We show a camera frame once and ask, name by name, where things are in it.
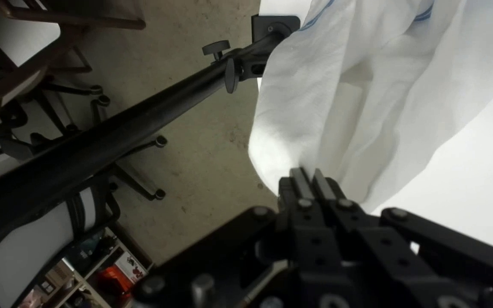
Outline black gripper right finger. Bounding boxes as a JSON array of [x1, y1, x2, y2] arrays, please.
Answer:
[[314, 167, 493, 289]]

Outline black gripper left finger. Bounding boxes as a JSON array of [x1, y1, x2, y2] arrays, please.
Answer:
[[137, 166, 341, 301]]

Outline white towel with blue stripes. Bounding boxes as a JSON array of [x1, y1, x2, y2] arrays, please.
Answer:
[[247, 0, 493, 210]]

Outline wooden cubby shelf unit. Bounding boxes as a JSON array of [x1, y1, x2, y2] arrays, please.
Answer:
[[14, 227, 154, 308]]

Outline office chair with grey back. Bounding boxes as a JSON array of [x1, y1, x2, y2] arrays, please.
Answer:
[[0, 133, 170, 308]]

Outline black mesh office chair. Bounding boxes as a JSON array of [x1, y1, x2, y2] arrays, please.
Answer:
[[0, 22, 106, 162]]

